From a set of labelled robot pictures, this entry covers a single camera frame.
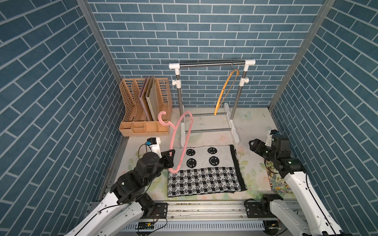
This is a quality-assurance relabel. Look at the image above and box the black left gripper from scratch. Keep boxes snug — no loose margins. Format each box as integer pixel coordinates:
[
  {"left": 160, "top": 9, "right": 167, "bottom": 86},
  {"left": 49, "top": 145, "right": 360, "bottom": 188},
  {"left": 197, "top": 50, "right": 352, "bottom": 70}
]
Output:
[{"left": 142, "top": 146, "right": 176, "bottom": 184}]

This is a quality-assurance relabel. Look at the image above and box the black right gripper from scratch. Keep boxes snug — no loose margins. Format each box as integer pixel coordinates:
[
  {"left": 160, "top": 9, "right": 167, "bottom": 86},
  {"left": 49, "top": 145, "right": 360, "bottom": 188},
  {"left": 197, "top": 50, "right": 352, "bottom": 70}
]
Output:
[{"left": 248, "top": 137, "right": 276, "bottom": 162}]

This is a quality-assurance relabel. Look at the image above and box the pink plastic hanger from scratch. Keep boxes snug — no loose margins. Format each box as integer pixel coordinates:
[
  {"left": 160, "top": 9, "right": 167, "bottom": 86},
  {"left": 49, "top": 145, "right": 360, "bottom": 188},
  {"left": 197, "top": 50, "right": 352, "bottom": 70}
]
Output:
[{"left": 157, "top": 110, "right": 194, "bottom": 175}]

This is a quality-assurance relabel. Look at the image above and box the black white smiley scarf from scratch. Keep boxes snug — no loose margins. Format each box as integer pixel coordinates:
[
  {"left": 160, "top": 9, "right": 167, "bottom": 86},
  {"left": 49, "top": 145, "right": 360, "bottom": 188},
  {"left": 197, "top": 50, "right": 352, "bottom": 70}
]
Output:
[{"left": 167, "top": 145, "right": 247, "bottom": 198}]

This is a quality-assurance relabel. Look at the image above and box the yellow wooden hanger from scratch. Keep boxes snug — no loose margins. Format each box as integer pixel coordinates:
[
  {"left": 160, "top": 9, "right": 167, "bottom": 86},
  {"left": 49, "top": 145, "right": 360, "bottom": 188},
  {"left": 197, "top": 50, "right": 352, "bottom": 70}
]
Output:
[{"left": 214, "top": 61, "right": 240, "bottom": 116}]

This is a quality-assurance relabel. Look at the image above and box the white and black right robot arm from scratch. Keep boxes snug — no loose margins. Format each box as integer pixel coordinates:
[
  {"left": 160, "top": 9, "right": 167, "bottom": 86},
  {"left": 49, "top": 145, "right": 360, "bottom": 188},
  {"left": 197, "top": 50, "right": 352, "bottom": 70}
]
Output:
[{"left": 249, "top": 130, "right": 346, "bottom": 236}]

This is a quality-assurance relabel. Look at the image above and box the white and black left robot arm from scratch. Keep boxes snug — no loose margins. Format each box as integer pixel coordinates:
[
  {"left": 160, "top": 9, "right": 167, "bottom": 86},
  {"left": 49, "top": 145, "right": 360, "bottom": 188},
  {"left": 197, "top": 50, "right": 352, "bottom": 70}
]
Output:
[{"left": 66, "top": 149, "right": 175, "bottom": 236}]

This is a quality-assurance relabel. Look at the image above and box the floral table mat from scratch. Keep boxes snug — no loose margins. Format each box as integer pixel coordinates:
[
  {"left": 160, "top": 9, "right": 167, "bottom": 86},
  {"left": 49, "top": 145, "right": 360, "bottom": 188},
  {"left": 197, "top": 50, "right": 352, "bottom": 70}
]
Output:
[{"left": 113, "top": 108, "right": 278, "bottom": 201}]

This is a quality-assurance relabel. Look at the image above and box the white and steel clothes rack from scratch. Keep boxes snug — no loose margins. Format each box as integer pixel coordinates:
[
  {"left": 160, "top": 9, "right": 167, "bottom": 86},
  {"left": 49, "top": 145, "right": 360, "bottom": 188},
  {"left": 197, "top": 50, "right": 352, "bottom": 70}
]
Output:
[{"left": 168, "top": 59, "right": 257, "bottom": 148}]

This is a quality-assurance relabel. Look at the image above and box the colourful floral booklet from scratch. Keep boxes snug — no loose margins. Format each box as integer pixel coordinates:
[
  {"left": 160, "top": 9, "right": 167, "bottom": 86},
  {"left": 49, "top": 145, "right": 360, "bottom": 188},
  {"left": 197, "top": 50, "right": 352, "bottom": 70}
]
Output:
[{"left": 264, "top": 160, "right": 293, "bottom": 194}]

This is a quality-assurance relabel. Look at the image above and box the beige folder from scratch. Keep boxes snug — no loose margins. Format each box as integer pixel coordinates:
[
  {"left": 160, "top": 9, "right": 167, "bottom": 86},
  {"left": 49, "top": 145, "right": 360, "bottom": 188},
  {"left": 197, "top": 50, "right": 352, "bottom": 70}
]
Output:
[{"left": 145, "top": 76, "right": 158, "bottom": 121}]

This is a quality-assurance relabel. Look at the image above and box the purple folder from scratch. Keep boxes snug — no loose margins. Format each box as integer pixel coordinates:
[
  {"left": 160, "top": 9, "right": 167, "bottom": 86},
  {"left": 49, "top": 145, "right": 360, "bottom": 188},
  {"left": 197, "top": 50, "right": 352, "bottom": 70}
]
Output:
[{"left": 139, "top": 76, "right": 152, "bottom": 121}]

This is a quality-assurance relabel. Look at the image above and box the left green circuit board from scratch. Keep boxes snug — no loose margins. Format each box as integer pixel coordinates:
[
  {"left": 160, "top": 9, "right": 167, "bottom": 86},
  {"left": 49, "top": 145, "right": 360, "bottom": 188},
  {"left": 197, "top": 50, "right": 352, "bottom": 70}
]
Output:
[{"left": 136, "top": 222, "right": 155, "bottom": 231}]

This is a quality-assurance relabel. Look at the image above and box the green circuit board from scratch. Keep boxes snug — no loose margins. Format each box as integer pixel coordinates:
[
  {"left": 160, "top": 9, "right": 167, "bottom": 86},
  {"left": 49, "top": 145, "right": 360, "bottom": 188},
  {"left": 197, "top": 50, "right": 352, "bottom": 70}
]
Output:
[
  {"left": 136, "top": 222, "right": 155, "bottom": 231},
  {"left": 263, "top": 220, "right": 282, "bottom": 236}
]

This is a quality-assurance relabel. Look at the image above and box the right green circuit board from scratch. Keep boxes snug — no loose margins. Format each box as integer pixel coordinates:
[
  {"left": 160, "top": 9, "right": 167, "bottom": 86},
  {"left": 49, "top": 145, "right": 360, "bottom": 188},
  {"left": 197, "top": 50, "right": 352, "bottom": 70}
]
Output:
[{"left": 263, "top": 220, "right": 282, "bottom": 236}]

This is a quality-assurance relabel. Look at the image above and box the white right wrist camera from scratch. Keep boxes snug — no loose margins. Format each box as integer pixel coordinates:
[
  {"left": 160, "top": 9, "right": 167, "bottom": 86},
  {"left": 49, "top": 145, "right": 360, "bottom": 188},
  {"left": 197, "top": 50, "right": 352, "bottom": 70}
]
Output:
[{"left": 265, "top": 129, "right": 279, "bottom": 147}]

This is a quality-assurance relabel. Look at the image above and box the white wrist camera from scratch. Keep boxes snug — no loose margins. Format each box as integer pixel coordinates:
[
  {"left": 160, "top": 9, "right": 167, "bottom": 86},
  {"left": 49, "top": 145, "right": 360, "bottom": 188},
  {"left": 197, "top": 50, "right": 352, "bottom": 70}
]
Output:
[
  {"left": 265, "top": 129, "right": 279, "bottom": 147},
  {"left": 146, "top": 137, "right": 162, "bottom": 158}
]

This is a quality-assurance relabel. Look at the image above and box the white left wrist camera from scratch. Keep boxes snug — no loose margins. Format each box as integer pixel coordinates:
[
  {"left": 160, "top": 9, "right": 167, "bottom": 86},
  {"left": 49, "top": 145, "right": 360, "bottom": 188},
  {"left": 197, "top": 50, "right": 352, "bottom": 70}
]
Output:
[{"left": 146, "top": 137, "right": 162, "bottom": 158}]

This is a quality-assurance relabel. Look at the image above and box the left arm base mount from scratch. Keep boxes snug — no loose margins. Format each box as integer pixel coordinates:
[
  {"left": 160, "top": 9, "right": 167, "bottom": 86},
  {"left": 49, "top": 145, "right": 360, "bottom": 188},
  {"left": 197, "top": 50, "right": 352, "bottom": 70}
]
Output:
[{"left": 141, "top": 202, "right": 168, "bottom": 220}]

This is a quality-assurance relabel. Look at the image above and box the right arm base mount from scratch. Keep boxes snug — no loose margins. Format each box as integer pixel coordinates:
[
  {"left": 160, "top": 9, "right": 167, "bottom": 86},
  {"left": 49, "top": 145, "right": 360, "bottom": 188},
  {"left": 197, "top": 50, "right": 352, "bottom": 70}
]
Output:
[{"left": 243, "top": 198, "right": 276, "bottom": 218}]

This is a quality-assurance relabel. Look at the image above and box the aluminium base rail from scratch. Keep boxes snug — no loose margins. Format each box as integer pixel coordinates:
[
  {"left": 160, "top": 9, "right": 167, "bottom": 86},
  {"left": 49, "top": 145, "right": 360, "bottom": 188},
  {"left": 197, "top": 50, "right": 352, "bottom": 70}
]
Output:
[{"left": 75, "top": 199, "right": 337, "bottom": 236}]

